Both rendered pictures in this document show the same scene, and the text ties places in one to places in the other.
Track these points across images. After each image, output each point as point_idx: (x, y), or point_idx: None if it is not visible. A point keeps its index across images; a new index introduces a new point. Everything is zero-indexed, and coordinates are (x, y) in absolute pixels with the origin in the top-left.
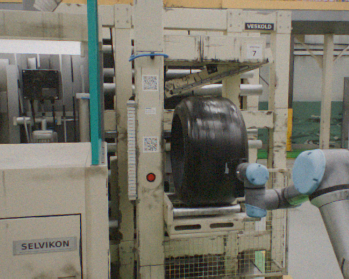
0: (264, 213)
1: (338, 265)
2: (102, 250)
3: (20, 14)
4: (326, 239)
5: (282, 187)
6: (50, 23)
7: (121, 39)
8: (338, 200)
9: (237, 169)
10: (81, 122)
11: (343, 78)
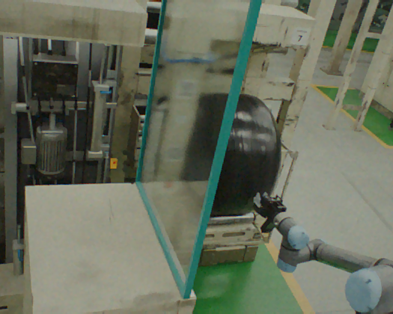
0: (295, 269)
1: (306, 212)
2: None
3: (45, 7)
4: (297, 175)
5: (282, 160)
6: (83, 21)
7: None
8: None
9: (275, 218)
10: (95, 118)
11: None
